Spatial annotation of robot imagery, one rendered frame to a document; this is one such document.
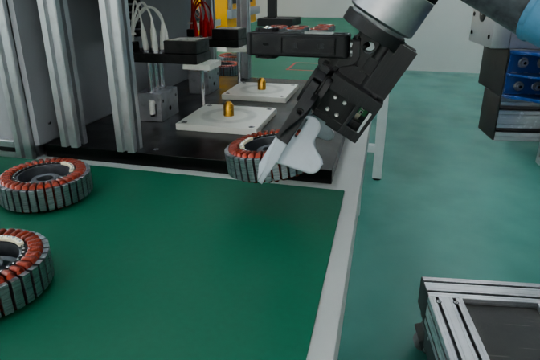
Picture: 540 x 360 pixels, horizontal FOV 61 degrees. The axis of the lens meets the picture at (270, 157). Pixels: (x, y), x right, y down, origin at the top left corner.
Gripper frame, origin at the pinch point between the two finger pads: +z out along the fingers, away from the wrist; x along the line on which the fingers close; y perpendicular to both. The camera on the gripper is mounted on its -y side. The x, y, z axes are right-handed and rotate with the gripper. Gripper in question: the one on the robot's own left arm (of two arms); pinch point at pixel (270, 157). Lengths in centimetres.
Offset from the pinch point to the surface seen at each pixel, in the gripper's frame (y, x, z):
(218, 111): -14.2, 30.0, 11.7
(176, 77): -34, 58, 23
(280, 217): 5.1, -3.7, 4.2
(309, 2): -80, 559, 47
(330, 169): 7.9, 8.2, 0.3
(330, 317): 12.2, -19.6, 0.3
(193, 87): -26, 48, 18
